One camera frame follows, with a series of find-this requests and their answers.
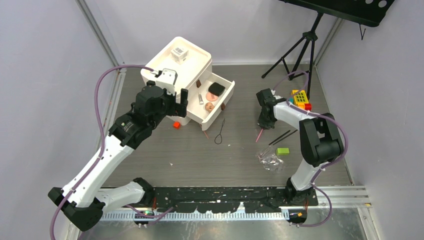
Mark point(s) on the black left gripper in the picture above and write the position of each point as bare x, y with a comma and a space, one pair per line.
177, 109

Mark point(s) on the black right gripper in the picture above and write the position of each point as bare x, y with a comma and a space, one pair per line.
267, 125

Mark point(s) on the pink eyebrow brush comb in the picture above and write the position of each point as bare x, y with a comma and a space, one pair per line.
259, 135

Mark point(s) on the white small cream tube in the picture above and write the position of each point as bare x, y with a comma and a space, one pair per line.
200, 98

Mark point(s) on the white drawer organizer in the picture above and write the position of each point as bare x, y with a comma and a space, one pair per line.
195, 75

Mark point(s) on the pink powder puff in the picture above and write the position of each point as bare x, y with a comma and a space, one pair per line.
211, 97

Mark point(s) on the black compact case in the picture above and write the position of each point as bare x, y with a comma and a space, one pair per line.
216, 89

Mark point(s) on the white barcode box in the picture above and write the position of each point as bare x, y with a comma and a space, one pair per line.
179, 54

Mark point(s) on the beige makeup sponge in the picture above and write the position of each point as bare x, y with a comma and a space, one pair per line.
209, 107

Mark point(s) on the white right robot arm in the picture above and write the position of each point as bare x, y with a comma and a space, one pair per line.
320, 141

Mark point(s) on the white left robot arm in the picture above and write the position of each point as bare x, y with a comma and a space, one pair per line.
81, 200

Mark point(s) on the black makeup pencil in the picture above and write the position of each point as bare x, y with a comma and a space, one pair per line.
280, 137
284, 137

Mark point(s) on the small orange red cube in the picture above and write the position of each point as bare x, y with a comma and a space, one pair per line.
176, 125

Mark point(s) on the lime green block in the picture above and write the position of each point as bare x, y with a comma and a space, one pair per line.
282, 151

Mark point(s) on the yellow toy block house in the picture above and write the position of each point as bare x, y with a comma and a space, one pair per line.
300, 99

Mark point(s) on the red toy block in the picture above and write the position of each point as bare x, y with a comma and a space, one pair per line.
307, 106

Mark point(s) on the clear plastic bag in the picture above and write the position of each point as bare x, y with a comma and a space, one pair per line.
270, 160

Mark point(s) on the black hair loop tool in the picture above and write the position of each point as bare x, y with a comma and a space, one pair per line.
219, 138

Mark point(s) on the black music stand tray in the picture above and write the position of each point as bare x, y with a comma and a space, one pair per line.
369, 13

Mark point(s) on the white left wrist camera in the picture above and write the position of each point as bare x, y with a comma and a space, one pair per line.
166, 79

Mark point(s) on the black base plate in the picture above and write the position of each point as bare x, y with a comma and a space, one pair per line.
260, 199

